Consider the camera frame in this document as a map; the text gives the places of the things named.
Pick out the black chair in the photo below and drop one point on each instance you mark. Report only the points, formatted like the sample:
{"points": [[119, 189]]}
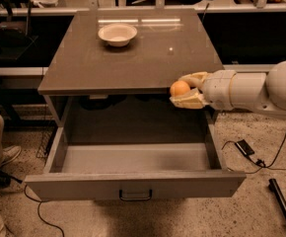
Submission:
{"points": [[14, 33]]}

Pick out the white bowl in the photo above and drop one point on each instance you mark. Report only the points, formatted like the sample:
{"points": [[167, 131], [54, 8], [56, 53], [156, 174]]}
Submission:
{"points": [[118, 34]]}

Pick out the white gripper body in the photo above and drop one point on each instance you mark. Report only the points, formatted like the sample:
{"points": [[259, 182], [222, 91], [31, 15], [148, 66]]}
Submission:
{"points": [[217, 89]]}

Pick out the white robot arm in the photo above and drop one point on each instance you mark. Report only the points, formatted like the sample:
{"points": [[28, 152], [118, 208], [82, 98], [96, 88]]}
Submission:
{"points": [[262, 93]]}

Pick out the black drawer handle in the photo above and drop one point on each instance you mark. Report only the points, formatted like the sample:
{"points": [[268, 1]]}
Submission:
{"points": [[136, 196]]}

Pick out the black power adapter on floor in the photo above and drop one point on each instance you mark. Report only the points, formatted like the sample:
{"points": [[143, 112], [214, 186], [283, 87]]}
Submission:
{"points": [[244, 148]]}

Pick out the orange fruit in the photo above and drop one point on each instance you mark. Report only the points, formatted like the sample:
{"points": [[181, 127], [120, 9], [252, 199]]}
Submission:
{"points": [[179, 88]]}

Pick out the grey sneaker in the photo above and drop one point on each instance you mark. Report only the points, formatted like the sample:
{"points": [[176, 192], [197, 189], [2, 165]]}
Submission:
{"points": [[11, 153]]}

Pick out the open grey top drawer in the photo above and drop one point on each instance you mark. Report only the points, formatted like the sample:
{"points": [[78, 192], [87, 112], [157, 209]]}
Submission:
{"points": [[136, 145]]}

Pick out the grey cabinet with counter top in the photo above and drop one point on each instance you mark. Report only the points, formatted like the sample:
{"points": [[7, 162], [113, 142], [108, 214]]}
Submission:
{"points": [[169, 44]]}

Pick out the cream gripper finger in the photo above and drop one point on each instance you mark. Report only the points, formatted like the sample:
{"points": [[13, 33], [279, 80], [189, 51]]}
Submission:
{"points": [[193, 99], [195, 80]]}

